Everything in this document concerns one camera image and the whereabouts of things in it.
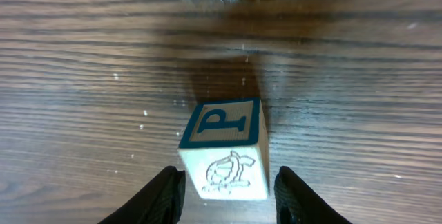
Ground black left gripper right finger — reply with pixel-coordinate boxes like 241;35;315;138
273;166;351;224

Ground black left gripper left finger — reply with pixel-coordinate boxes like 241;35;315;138
99;166;186;224

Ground blue letter P block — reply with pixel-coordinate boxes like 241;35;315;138
178;97;269;200

